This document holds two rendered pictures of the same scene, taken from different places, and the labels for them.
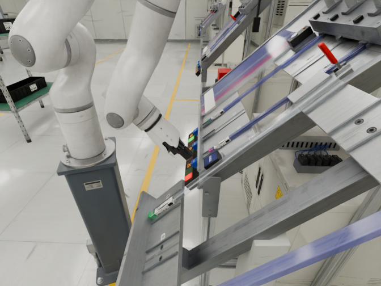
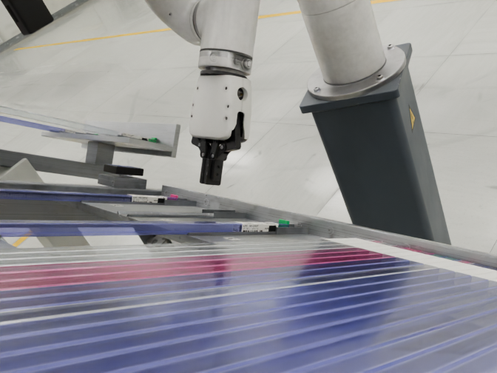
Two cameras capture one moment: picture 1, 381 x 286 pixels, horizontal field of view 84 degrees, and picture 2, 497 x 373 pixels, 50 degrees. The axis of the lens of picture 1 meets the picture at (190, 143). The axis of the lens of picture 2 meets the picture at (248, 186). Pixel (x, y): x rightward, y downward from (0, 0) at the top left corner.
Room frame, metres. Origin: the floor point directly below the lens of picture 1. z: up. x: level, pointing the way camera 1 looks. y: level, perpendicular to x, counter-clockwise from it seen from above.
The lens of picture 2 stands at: (1.20, -0.41, 1.13)
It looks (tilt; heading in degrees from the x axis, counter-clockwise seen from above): 31 degrees down; 142
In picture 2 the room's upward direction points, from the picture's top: 26 degrees counter-clockwise
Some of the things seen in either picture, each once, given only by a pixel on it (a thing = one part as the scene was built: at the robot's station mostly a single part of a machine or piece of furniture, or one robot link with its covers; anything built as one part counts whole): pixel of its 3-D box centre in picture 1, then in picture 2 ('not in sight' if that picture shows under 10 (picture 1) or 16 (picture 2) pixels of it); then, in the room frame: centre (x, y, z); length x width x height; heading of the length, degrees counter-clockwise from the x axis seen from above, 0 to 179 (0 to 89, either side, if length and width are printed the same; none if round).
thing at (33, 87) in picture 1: (22, 88); not in sight; (2.28, 1.84, 0.41); 0.57 x 0.17 x 0.11; 178
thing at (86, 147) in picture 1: (82, 130); (342, 29); (0.65, 0.38, 0.79); 0.19 x 0.19 x 0.18
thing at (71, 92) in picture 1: (70, 64); not in sight; (0.68, 0.37, 1.00); 0.19 x 0.12 x 0.24; 165
